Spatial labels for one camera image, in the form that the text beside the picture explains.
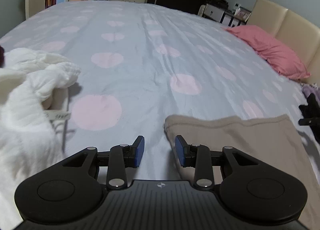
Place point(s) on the pink pillow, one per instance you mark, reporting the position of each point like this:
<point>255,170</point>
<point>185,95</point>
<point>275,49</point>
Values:
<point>270,47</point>

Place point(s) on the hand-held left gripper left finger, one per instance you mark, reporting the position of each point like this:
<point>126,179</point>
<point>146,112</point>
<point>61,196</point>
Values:
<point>139,151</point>

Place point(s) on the white nightstand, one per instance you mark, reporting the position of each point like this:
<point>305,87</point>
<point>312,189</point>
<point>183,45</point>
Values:
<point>220,15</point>

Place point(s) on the dark red cloth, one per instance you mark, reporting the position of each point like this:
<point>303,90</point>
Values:
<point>2,56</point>

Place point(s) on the white crinkled garment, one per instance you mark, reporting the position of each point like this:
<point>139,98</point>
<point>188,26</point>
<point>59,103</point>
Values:
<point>22,110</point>

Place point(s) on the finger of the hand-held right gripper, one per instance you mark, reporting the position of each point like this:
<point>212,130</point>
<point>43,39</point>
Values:
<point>311,121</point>

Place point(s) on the purple fluffy garment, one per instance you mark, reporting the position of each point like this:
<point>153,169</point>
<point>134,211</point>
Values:
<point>310,91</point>

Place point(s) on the beige padded headboard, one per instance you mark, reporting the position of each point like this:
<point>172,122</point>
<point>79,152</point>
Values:
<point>295,25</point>

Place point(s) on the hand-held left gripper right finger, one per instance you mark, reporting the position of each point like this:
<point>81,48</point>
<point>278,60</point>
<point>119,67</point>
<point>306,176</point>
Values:
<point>180,151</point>

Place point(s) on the black folded clothes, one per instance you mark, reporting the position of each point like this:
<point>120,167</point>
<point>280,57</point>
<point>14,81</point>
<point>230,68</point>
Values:
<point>313,105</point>

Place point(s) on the photo frame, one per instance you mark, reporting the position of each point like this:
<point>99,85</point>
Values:
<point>242,13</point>

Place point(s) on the taupe long-sleeve shirt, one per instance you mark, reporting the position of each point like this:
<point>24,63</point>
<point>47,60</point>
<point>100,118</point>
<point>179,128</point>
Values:
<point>237,140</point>

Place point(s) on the polka dot bedspread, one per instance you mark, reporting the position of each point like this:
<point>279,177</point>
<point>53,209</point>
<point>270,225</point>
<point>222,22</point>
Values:
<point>150,45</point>

